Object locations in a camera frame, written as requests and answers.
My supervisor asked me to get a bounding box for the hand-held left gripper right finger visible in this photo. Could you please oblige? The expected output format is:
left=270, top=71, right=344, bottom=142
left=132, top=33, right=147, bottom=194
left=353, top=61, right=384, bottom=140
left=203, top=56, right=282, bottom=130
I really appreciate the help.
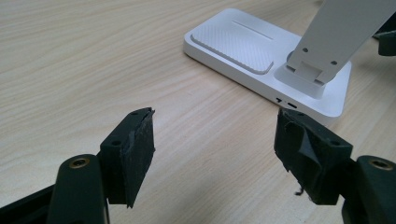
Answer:
left=274, top=107, right=354, bottom=206

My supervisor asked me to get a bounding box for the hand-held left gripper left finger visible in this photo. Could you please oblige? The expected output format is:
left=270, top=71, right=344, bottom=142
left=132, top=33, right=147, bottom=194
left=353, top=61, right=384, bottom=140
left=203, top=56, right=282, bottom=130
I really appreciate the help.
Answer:
left=100, top=106, right=156, bottom=209

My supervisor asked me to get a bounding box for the white desk lamp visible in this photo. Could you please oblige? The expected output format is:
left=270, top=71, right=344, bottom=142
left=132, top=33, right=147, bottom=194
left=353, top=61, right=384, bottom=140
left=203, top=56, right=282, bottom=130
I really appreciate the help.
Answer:
left=182, top=0, right=396, bottom=127

